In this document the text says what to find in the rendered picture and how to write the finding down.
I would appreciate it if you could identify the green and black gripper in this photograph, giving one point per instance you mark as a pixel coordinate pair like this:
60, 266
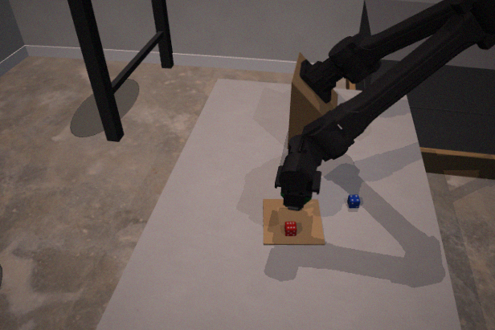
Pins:
308, 196

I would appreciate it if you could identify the red die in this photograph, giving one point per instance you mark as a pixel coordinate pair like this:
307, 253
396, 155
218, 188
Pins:
290, 228

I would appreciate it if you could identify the blue die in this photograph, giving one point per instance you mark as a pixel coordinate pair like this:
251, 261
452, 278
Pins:
353, 201

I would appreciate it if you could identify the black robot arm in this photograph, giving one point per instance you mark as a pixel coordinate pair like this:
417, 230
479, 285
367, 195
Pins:
453, 28

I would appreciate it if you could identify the tan flat mat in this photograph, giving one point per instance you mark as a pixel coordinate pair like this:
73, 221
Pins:
309, 226

